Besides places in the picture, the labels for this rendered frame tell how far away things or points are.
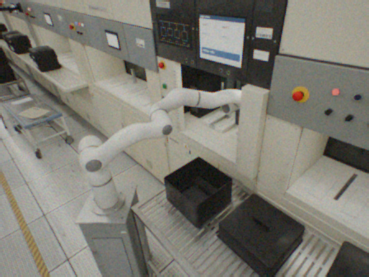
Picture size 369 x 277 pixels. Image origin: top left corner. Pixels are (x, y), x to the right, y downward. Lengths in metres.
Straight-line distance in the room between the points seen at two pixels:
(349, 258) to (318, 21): 0.83
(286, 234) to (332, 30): 0.85
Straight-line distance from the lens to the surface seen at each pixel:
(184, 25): 1.49
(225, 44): 1.31
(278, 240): 1.26
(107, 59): 3.12
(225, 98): 1.36
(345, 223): 1.42
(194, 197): 1.49
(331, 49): 1.08
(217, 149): 1.67
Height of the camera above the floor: 1.88
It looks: 35 degrees down
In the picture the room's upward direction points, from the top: 3 degrees counter-clockwise
